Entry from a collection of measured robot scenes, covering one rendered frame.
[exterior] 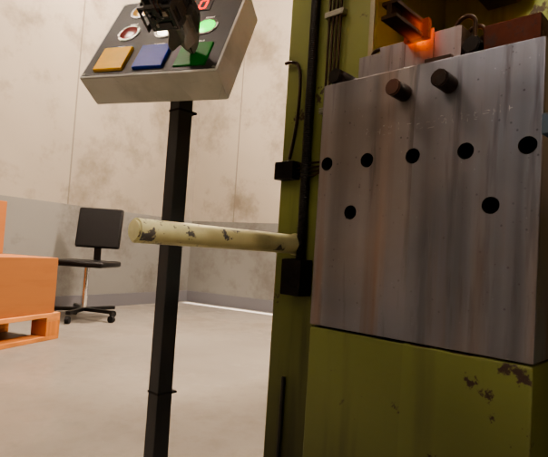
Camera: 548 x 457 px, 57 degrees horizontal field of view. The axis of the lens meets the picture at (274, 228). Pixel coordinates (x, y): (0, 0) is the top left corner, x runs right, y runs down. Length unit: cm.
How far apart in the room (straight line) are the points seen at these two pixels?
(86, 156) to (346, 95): 397
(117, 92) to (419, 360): 86
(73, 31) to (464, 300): 444
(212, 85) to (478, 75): 54
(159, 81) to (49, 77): 353
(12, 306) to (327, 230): 238
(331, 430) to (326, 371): 10
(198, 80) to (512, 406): 82
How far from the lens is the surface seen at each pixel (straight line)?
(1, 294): 302
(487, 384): 79
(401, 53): 98
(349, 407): 91
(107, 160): 491
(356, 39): 124
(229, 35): 116
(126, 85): 120
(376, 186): 86
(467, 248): 78
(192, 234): 97
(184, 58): 114
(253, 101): 554
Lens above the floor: 59
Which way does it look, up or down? 3 degrees up
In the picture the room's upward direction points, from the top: 4 degrees clockwise
